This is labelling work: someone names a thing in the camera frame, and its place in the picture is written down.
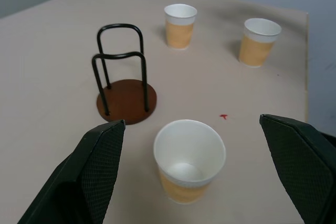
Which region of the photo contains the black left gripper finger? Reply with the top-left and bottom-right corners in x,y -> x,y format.
259,114 -> 336,224
17,119 -> 127,224

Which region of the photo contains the orange and white paper cup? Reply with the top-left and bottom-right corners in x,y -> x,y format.
164,4 -> 198,50
238,18 -> 282,68
153,119 -> 227,205

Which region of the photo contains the black wire wooden-base cup holder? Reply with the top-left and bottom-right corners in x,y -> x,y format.
91,24 -> 158,125

